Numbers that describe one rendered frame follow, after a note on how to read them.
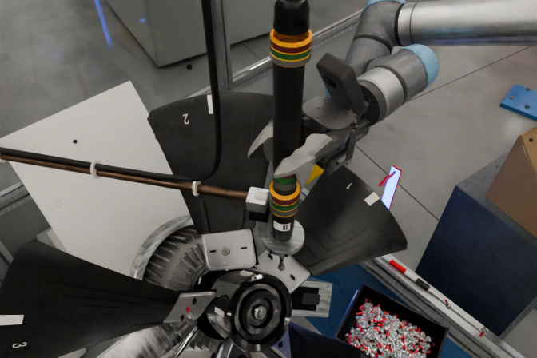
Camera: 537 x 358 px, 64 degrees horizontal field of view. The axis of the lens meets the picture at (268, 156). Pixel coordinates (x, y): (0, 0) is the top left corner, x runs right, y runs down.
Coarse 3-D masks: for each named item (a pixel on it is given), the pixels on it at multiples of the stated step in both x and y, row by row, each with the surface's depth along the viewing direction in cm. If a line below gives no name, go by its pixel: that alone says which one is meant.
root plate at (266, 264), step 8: (264, 256) 78; (272, 256) 78; (288, 256) 78; (264, 264) 77; (272, 264) 77; (288, 264) 77; (296, 264) 77; (272, 272) 76; (280, 272) 76; (288, 272) 76; (296, 272) 76; (304, 272) 76; (288, 280) 74; (296, 280) 74; (288, 288) 73
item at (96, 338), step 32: (32, 256) 51; (64, 256) 53; (0, 288) 51; (32, 288) 53; (64, 288) 54; (96, 288) 56; (128, 288) 58; (160, 288) 60; (32, 320) 55; (64, 320) 57; (96, 320) 59; (128, 320) 62; (160, 320) 66; (0, 352) 55; (32, 352) 58; (64, 352) 61
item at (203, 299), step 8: (184, 296) 63; (192, 296) 64; (200, 296) 65; (208, 296) 66; (176, 304) 65; (184, 304) 66; (192, 304) 66; (200, 304) 67; (208, 304) 68; (176, 312) 67; (184, 312) 68; (192, 312) 69; (200, 312) 69; (168, 320) 68; (176, 320) 69; (184, 320) 70
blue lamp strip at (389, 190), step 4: (392, 168) 93; (396, 172) 93; (396, 176) 93; (388, 180) 96; (392, 180) 95; (396, 180) 94; (388, 184) 96; (392, 184) 95; (388, 188) 97; (392, 188) 96; (384, 192) 99; (388, 192) 98; (392, 192) 97; (384, 196) 99; (388, 196) 98; (384, 200) 100; (388, 200) 99; (388, 204) 100
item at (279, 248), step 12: (252, 192) 64; (264, 192) 64; (252, 204) 63; (264, 204) 62; (252, 216) 64; (264, 216) 63; (264, 228) 66; (300, 228) 70; (264, 240) 68; (300, 240) 68; (276, 252) 67; (288, 252) 67
